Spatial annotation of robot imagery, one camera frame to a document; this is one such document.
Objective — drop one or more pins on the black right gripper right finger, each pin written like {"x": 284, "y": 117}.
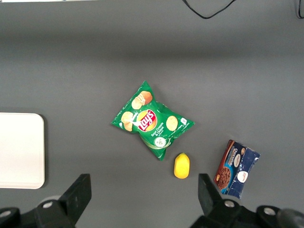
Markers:
{"x": 211, "y": 202}

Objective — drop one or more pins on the green chips bag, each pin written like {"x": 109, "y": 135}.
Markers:
{"x": 152, "y": 123}

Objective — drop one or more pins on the blue chocolate cookie box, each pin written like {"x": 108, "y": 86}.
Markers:
{"x": 235, "y": 171}

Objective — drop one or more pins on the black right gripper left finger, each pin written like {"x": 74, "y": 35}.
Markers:
{"x": 73, "y": 197}

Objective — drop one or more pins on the pale pink rectangular tray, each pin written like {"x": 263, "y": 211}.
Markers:
{"x": 21, "y": 152}

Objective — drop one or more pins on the yellow lemon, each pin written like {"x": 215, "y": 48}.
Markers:
{"x": 182, "y": 166}

